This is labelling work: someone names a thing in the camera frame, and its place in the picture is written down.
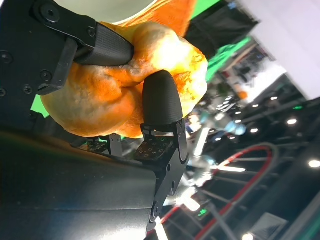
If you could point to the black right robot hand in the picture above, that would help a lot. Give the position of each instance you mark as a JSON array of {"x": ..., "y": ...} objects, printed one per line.
[{"x": 50, "y": 187}]

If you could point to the black backdrop curtain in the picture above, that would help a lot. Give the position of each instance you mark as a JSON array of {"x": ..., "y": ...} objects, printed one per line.
[{"x": 220, "y": 27}]

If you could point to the pale grey ceramic bowl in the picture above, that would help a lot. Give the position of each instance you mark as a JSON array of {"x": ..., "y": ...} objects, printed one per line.
[{"x": 120, "y": 10}]

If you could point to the green cloth background table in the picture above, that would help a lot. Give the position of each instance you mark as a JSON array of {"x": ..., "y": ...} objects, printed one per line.
[{"x": 225, "y": 52}]

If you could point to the orange wicker basket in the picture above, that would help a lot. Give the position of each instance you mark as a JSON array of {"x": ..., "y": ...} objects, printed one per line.
[{"x": 172, "y": 15}]

